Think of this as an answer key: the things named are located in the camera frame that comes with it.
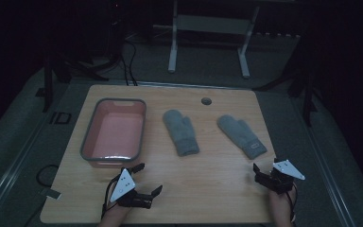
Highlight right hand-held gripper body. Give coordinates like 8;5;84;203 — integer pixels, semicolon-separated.
254;159;306;195

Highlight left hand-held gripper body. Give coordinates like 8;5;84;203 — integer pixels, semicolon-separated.
109;168;154;210

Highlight person's left hand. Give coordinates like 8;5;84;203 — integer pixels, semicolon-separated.
97;203;132;227

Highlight person's right hand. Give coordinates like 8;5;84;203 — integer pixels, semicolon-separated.
268;188;297;227

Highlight grey mitten with label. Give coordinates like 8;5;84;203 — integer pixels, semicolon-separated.
216;113;268;160

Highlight pink basin with grey rim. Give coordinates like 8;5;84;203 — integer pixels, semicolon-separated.
79;97;147;168

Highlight plain grey mitten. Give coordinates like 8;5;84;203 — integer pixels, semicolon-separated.
162;109;200;157

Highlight black stand with spread legs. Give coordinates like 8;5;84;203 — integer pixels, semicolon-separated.
42;51;110;114

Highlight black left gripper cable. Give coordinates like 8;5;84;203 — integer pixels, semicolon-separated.
100;174;121;220

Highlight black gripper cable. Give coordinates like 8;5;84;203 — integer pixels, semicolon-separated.
100;174;121;220
284;183;298;223

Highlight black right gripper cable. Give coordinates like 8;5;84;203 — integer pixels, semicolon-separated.
284;183;298;223

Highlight black stand with tall post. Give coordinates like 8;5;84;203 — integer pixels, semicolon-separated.
254;29;318;128

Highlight black cables from dark stand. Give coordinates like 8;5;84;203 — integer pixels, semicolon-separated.
120;37;139;87

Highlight white metal stand frame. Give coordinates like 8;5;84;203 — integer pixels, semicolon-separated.
167;0;261;79

